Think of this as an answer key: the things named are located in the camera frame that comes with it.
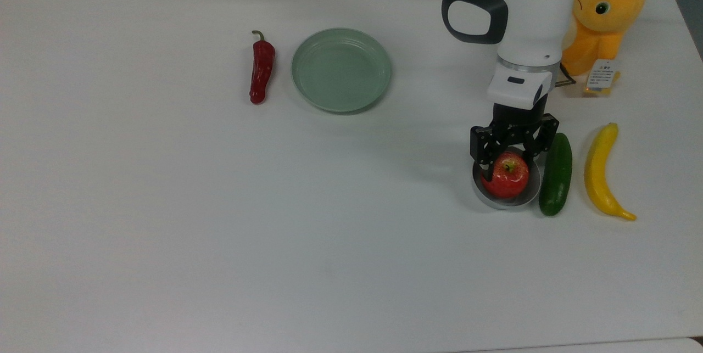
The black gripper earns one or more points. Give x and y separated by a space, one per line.
516 119

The red apple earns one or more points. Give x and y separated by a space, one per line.
508 180

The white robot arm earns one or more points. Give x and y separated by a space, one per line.
527 7

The round metal bowl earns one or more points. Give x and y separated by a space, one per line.
531 191

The green cucumber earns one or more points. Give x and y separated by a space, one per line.
556 177

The yellow banana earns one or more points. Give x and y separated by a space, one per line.
597 173

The white paper toy tag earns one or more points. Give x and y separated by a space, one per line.
601 74

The orange plush toy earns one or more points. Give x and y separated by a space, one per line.
607 12

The pale green plate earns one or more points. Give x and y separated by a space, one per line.
340 70

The red chili pepper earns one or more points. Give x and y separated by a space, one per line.
262 69

